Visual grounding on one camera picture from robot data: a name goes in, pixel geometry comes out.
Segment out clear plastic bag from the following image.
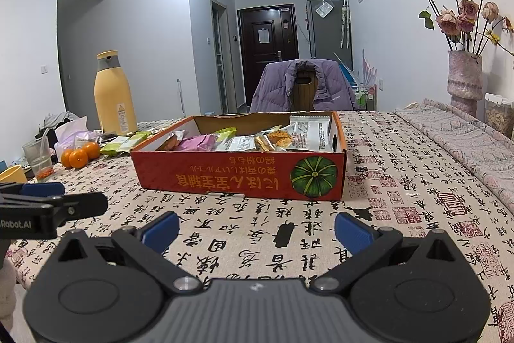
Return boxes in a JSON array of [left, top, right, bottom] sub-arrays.
[[315, 0, 335, 18]]

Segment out pink striped object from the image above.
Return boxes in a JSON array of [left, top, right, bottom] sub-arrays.
[[361, 48, 379, 86]]

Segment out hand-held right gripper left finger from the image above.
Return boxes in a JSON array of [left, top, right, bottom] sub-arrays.
[[52, 211, 203, 295]]

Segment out purple puffer jacket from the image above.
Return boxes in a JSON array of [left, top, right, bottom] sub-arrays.
[[250, 59, 357, 113]]

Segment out pink snack packet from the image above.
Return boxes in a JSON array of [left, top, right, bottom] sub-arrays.
[[174, 134, 217, 152]]

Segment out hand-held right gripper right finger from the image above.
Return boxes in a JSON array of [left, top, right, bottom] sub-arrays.
[[309, 212, 463, 294]]

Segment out white mop pole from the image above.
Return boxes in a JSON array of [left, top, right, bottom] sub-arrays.
[[175, 78, 186, 117]]

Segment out pink ceramic vase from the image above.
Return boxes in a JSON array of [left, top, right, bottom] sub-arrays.
[[447, 50, 483, 117]]

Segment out pumpkin print cardboard box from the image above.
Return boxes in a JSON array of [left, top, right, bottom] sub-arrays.
[[129, 111, 348, 202]]

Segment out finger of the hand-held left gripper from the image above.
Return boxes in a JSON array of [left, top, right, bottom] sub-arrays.
[[0, 182, 66, 203], [51, 192, 109, 226]]

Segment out grey white snack packet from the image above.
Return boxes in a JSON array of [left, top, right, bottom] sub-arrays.
[[217, 135, 258, 152]]

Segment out dark entrance door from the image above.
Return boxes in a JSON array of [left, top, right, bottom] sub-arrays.
[[237, 7, 300, 106]]

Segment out grey interior door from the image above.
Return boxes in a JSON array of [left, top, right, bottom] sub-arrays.
[[211, 0, 230, 114]]

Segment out clear pastry packet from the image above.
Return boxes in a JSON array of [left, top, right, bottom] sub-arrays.
[[265, 130, 294, 149]]

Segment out yellow bowl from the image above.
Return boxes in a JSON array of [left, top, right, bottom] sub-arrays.
[[0, 165, 28, 185]]

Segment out person's left forearm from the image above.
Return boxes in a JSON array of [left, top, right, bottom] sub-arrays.
[[0, 258, 19, 313]]

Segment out yellow thermos bottle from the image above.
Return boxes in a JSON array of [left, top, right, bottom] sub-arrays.
[[94, 50, 138, 136]]

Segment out dark clothes pile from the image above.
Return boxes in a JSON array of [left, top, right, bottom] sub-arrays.
[[34, 112, 81, 139]]

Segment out clear plastic cup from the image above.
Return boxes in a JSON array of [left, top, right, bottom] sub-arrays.
[[23, 136, 54, 183]]

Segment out white plastic bag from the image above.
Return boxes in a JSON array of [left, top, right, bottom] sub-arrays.
[[54, 116, 89, 139]]

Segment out wooden chair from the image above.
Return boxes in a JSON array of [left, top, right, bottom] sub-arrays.
[[293, 70, 316, 112]]

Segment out folded white umbrella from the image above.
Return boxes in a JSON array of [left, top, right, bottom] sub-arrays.
[[341, 0, 351, 49]]

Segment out dried pink roses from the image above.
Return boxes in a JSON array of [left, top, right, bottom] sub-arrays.
[[399, 0, 514, 55]]

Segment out grey refrigerator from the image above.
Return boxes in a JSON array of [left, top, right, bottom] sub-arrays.
[[305, 0, 353, 60]]

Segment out small bottle rack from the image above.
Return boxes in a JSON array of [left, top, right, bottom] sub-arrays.
[[353, 84, 378, 112]]

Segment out grey pink patterned cloth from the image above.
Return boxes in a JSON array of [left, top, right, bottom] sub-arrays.
[[394, 99, 514, 216]]

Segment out white pastry snack packet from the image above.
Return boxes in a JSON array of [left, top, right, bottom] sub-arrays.
[[289, 115, 334, 151]]

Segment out clear food jar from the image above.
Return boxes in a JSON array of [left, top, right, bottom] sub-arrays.
[[484, 93, 514, 140]]

